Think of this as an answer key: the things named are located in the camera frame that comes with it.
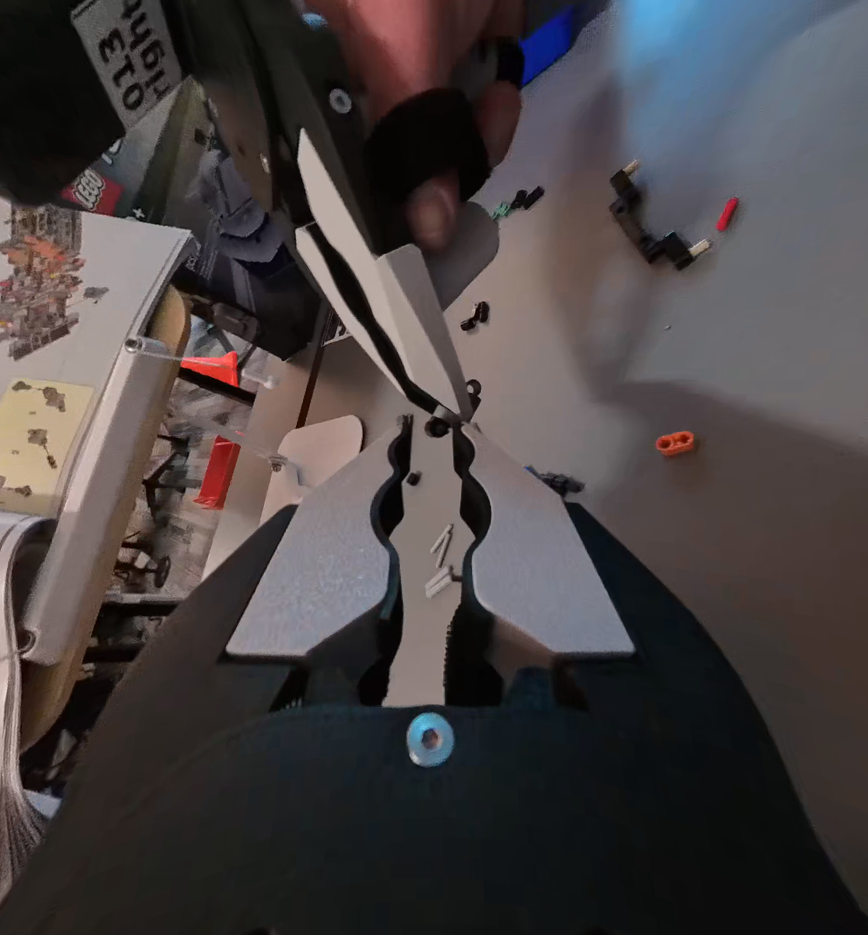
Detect blue plastic bin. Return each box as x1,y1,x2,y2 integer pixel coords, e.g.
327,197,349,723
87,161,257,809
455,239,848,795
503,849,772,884
516,2,580,90

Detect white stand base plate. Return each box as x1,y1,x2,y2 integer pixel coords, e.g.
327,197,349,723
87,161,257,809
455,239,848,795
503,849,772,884
18,285,367,753

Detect lego instruction booklet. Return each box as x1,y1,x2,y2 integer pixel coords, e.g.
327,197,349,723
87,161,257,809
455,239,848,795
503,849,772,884
0,191,195,903

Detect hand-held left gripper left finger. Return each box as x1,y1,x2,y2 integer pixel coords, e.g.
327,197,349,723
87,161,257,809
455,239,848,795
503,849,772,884
225,421,416,707

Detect black lego beam tan pins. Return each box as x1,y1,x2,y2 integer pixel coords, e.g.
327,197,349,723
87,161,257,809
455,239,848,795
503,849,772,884
608,158,714,273

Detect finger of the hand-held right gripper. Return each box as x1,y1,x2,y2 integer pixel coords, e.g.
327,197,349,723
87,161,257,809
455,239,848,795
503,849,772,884
294,221,446,421
297,128,476,426

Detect blue and black lego pin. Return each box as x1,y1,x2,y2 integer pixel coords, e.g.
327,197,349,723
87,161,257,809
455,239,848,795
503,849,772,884
525,467,585,499

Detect person's right hand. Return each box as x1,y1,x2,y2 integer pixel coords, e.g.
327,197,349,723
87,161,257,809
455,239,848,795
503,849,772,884
304,0,524,251

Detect dark lego set box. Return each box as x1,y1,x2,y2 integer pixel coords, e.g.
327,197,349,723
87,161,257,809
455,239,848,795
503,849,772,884
60,76,349,360

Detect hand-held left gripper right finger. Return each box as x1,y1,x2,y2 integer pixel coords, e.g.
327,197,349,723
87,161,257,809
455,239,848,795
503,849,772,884
443,424,637,707

